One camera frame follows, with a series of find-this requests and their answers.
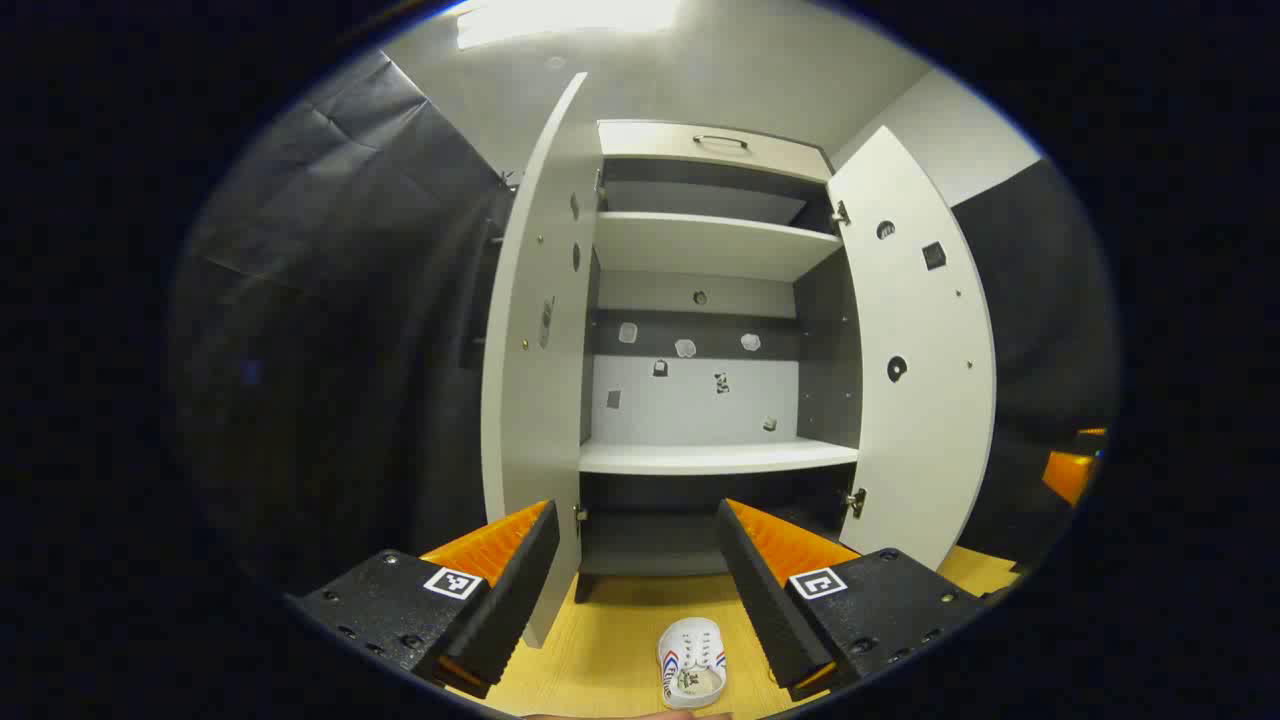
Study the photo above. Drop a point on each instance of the white shoe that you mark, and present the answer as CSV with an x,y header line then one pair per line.
x,y
690,650

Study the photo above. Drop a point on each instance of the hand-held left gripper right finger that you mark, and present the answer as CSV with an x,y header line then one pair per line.
x,y
760,600

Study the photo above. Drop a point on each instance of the grey shoe cabinet door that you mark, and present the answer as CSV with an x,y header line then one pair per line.
x,y
530,400
930,420

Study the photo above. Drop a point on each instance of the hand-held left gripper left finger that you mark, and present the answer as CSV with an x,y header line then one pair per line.
x,y
520,590

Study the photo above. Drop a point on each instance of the grey cabinet drawer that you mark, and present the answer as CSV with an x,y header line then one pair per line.
x,y
680,145

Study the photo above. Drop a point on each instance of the grey shoe cabinet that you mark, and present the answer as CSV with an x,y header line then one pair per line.
x,y
700,460

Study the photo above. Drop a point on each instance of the ceiling light panel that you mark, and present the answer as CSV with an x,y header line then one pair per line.
x,y
560,20

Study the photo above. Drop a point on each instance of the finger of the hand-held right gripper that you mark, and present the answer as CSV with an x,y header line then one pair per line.
x,y
1068,475

